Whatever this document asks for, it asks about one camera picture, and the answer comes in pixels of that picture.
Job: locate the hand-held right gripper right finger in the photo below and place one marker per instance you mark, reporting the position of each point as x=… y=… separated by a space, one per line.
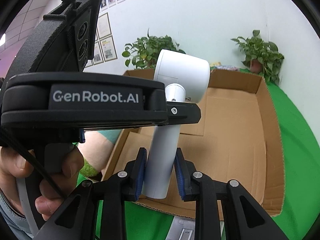
x=178 y=175

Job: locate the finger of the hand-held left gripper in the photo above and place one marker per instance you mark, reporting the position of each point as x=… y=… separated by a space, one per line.
x=185 y=112

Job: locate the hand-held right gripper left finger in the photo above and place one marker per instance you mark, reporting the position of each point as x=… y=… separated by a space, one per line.
x=142 y=172

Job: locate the white hair dryer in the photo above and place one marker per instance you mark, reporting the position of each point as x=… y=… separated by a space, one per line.
x=182 y=72

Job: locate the large shallow cardboard box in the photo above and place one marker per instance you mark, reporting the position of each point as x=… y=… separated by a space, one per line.
x=237 y=135

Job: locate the person's left hand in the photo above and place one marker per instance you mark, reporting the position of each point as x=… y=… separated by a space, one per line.
x=15 y=162

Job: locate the pink green plush toy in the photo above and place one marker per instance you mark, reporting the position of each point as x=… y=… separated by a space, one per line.
x=100 y=150

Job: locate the white folding phone stand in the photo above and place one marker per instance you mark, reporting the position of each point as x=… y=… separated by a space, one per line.
x=182 y=230

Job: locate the colourful printed box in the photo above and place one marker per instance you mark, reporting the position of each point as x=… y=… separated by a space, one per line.
x=222 y=66

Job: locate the green potted plant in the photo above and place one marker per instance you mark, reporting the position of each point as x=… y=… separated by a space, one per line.
x=152 y=47
x=260 y=52

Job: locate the wall of framed certificates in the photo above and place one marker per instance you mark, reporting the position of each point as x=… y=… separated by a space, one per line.
x=106 y=47

